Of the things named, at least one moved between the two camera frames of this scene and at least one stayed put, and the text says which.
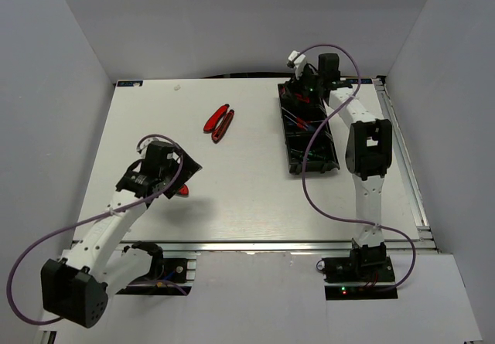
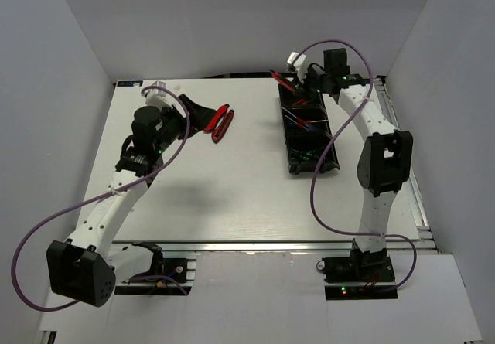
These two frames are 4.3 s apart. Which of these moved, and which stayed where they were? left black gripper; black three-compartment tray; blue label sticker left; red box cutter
Moved: left black gripper; red box cutter
Stayed: blue label sticker left; black three-compartment tray
